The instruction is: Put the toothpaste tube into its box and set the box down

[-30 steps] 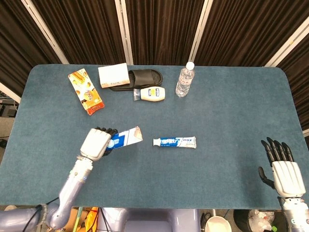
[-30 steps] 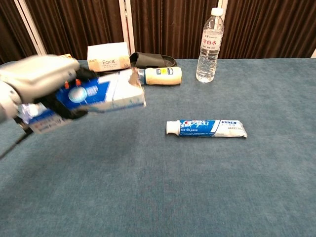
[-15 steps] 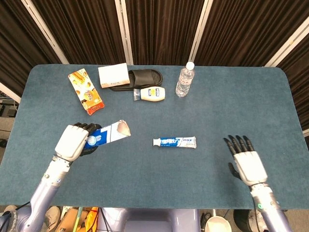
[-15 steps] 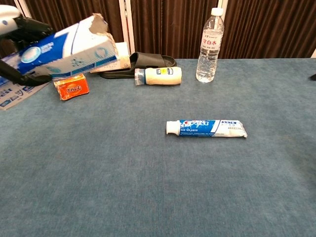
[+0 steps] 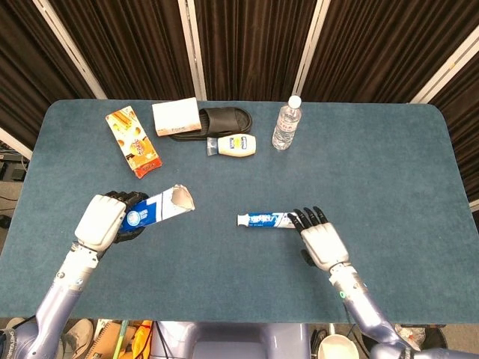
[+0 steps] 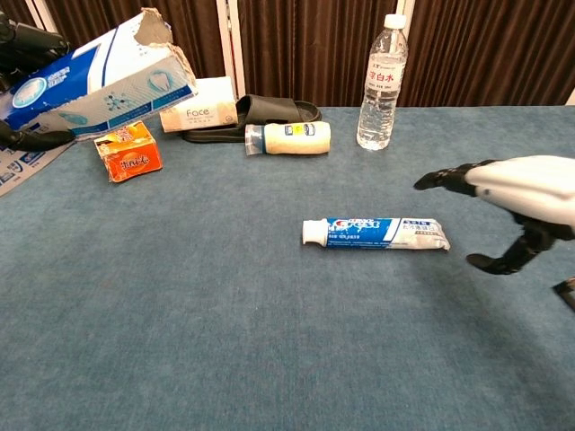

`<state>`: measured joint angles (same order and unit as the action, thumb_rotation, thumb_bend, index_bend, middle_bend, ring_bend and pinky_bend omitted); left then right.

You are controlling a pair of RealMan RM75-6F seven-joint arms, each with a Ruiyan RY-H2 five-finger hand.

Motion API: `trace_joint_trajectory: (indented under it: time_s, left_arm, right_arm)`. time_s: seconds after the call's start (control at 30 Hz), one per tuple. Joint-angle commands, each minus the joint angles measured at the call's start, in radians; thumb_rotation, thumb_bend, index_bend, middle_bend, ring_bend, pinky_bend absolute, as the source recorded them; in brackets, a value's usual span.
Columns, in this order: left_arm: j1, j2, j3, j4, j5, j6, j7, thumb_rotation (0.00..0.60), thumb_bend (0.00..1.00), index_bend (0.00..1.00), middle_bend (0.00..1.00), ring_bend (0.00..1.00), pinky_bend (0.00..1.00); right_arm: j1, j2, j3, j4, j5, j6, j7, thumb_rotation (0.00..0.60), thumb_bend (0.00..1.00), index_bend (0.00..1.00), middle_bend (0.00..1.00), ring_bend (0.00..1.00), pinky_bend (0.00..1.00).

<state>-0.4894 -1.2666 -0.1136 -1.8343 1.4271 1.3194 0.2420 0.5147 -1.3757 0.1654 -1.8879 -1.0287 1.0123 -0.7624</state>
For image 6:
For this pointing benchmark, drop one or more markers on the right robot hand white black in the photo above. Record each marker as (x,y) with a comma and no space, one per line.
(534,184)

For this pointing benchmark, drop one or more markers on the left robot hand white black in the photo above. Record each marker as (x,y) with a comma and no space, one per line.
(27,49)

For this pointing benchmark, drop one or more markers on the blue white toothpaste box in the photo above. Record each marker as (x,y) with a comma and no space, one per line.
(117,85)

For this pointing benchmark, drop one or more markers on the blue white toothpaste tube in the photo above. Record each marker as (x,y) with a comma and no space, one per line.
(373,233)

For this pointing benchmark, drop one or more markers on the orange snack packet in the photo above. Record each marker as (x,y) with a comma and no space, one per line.
(130,157)

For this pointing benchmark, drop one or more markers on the white cardboard box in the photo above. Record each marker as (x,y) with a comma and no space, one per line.
(202,110)

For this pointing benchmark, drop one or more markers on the clear plastic water bottle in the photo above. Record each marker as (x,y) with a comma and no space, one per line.
(382,99)

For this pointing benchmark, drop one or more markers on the white squeeze bottle clear cap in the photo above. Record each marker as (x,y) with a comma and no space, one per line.
(296,139)

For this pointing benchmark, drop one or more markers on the black rubber slipper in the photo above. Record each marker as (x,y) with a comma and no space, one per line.
(278,110)

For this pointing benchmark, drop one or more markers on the dark brown pleated curtain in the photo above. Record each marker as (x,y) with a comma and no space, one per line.
(314,45)

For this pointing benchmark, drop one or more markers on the blue felt table cover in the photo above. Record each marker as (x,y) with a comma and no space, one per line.
(269,314)

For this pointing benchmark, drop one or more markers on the white partition frame post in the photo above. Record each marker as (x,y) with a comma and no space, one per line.
(405,6)
(570,96)
(40,15)
(229,40)

